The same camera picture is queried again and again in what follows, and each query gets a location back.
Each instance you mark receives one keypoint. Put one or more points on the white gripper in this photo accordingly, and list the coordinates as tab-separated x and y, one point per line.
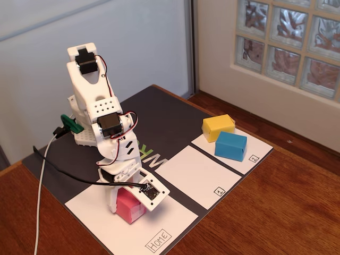
112	197

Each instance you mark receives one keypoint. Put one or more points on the red paper box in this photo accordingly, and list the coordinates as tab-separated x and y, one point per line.
128	212

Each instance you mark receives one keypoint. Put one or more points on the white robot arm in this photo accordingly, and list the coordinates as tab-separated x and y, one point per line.
90	90

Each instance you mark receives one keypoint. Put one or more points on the blue paper box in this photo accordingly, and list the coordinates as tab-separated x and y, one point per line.
229	146

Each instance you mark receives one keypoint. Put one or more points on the yellow paper box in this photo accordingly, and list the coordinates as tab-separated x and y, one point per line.
217	125

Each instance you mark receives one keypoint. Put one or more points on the white sheet marked one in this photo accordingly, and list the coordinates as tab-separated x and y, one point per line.
196	175

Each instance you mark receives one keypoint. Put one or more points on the green clamp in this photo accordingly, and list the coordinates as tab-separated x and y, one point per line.
70	124

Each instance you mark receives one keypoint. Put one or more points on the black mat with WRO print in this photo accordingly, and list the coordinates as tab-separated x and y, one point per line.
164	117

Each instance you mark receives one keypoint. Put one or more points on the white sheet marked two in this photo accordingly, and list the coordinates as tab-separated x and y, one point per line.
256	148

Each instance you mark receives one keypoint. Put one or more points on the glass block window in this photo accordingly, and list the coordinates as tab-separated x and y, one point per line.
287	40

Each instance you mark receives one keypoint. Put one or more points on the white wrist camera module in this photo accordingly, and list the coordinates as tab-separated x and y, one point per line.
156	197

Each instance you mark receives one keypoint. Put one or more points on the grey metal door frame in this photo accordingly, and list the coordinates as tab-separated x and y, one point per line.
189	40

